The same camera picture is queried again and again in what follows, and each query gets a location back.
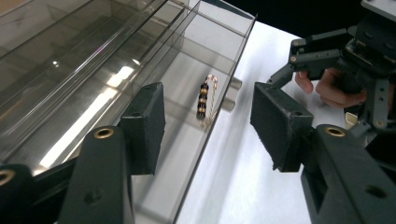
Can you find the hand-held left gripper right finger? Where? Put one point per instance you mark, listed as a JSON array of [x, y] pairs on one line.
[[280, 130]]

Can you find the transparent grey compartment box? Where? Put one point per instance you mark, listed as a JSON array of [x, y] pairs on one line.
[[93, 46]]

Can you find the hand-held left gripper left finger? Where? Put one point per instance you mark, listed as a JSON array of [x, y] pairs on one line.
[[144, 130]]

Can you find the black and gold beaded earring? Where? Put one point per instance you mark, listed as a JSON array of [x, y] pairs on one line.
[[202, 99]]

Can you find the white board table cover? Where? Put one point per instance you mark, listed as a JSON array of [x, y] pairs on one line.
[[249, 193]]

